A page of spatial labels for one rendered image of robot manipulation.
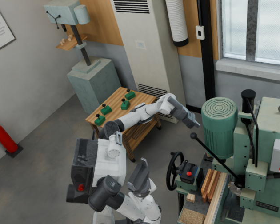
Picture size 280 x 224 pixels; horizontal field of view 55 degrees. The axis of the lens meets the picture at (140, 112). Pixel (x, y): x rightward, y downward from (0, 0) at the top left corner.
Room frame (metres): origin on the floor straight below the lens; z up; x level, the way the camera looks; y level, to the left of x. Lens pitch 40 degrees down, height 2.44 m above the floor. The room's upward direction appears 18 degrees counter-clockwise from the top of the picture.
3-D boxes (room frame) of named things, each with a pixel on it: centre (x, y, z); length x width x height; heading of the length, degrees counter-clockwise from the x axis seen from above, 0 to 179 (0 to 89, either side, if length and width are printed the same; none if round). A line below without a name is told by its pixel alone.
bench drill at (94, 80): (3.23, 0.45, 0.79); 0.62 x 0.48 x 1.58; 43
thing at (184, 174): (1.00, -0.17, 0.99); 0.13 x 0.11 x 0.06; 141
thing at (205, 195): (0.90, -0.28, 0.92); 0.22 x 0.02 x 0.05; 141
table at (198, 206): (0.95, -0.25, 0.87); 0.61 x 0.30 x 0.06; 141
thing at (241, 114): (0.86, -0.49, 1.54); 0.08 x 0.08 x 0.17; 51
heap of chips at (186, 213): (0.75, -0.11, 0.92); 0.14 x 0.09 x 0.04; 51
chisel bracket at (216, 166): (0.93, -0.40, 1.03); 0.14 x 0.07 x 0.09; 51
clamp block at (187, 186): (1.00, -0.18, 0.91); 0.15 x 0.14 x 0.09; 141
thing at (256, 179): (0.69, -0.45, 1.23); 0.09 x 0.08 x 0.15; 51
